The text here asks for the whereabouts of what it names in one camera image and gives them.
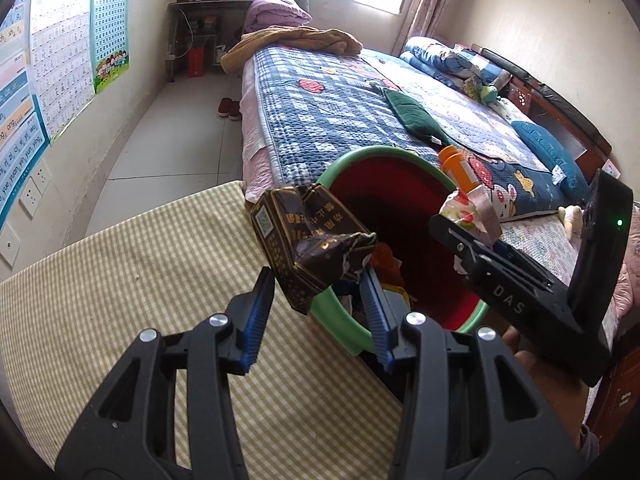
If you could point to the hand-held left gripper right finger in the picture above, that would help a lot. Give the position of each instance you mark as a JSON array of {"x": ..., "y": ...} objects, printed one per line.
[{"x": 375, "y": 320}]

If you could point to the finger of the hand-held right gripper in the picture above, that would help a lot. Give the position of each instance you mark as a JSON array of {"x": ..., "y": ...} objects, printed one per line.
[
  {"x": 465, "y": 247},
  {"x": 506, "y": 253}
]

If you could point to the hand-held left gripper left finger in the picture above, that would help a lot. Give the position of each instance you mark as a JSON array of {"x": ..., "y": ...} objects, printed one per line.
[{"x": 257, "y": 310}]

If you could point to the yellow pink floral wrapper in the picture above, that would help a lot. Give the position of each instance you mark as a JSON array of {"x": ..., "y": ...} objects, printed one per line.
[{"x": 465, "y": 210}]

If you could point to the red bucket with green rim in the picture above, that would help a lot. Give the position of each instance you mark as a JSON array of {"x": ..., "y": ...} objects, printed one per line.
[{"x": 415, "y": 200}]

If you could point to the brown gold crushed box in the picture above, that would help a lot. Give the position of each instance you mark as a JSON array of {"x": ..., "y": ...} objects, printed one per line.
[{"x": 295, "y": 240}]

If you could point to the person's right hand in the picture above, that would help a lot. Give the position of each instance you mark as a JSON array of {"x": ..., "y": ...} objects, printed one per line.
[{"x": 550, "y": 385}]

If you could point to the white plush toy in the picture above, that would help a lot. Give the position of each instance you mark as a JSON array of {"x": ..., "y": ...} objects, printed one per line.
[{"x": 571, "y": 217}]

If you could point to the orange plastic bottle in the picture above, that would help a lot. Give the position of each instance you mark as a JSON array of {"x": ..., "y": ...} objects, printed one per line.
[{"x": 460, "y": 167}]

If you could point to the blue pillow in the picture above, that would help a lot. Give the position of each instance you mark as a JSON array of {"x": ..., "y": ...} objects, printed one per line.
[{"x": 550, "y": 160}]

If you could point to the yellow checked tablecloth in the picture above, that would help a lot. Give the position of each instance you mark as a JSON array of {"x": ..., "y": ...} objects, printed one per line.
[{"x": 150, "y": 270}]

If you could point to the dark green cloth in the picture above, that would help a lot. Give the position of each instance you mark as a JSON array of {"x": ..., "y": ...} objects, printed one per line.
[{"x": 412, "y": 112}]

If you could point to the green stuffed toy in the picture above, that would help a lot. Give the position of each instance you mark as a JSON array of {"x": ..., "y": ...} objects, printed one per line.
[{"x": 487, "y": 92}]

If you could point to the dark wooden headboard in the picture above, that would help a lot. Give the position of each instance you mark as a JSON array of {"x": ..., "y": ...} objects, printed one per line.
[{"x": 560, "y": 95}]

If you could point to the pink bed sheet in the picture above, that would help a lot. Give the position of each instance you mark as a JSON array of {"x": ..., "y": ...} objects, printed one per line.
[{"x": 252, "y": 140}]

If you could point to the blue folded bedding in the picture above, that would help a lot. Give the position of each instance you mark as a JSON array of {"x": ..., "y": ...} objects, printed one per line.
[{"x": 445, "y": 60}]

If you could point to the bed with blue quilt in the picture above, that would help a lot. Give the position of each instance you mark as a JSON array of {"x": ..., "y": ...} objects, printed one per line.
[{"x": 330, "y": 110}]

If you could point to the pink patterned curtain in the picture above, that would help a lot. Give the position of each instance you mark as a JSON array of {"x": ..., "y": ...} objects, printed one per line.
[{"x": 430, "y": 5}]

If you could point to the yellow blanket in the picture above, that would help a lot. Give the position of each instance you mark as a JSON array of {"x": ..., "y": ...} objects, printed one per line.
[{"x": 295, "y": 42}]

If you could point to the purple folded quilt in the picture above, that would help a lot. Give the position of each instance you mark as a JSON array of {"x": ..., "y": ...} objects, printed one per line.
[{"x": 275, "y": 10}]

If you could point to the dark metal desk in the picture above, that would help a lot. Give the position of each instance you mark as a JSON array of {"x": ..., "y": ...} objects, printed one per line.
[{"x": 210, "y": 7}]

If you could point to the white wall socket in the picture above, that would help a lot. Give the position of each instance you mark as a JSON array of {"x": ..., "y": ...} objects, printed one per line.
[
  {"x": 31, "y": 197},
  {"x": 42, "y": 176}
]

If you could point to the white wall plate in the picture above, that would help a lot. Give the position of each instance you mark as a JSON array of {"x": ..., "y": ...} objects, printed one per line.
[{"x": 9, "y": 245}]

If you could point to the blue letter wall poster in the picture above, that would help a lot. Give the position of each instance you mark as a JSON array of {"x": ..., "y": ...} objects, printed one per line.
[{"x": 12, "y": 125}]

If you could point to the teal chart wall poster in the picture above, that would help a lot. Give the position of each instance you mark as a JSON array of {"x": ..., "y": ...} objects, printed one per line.
[{"x": 110, "y": 25}]

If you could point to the white chart wall poster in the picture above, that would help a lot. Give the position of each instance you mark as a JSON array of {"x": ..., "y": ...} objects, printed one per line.
[{"x": 57, "y": 55}]

